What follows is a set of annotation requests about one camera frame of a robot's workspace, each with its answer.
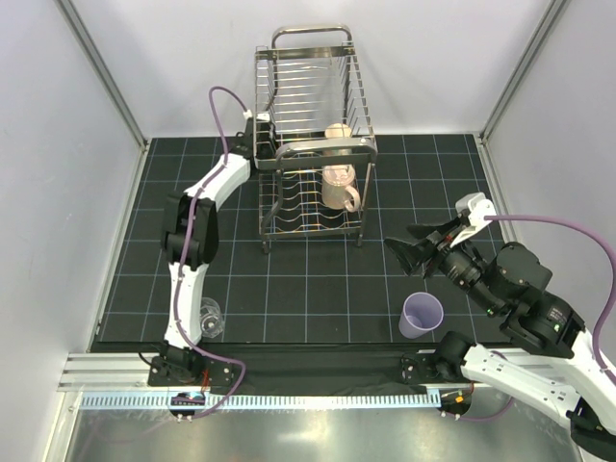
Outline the aluminium frame post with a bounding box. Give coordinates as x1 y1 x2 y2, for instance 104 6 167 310
479 0 570 144
54 0 147 150

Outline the white slotted cable duct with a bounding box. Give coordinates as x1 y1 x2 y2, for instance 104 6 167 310
80 390 441 412

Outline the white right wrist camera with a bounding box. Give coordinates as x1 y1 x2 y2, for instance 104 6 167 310
451 192 496 247

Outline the tan mug lilac inside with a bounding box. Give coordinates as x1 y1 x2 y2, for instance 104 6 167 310
321 165 361 213

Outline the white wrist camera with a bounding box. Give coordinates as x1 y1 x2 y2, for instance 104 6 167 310
451 192 496 247
243 110 270 122

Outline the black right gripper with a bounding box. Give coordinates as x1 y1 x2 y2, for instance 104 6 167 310
381 214 501 314

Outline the clear glass tumbler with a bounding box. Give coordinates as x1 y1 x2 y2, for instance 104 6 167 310
200 297 225 339

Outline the left aluminium frame post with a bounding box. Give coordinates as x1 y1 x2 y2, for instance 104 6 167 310
54 0 147 150

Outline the steel wire dish rack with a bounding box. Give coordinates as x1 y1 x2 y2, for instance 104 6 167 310
254 24 378 252

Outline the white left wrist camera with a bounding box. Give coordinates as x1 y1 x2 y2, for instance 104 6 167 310
243 110 270 122

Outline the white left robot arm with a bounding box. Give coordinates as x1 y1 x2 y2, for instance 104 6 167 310
148 114 275 386

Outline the lilac plastic cup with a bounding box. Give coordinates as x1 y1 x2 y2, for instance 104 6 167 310
398 292 444 339

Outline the right aluminium frame post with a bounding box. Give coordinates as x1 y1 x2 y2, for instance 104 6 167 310
479 0 570 144

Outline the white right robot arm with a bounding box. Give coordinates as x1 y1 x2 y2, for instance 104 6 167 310
384 217 615 461

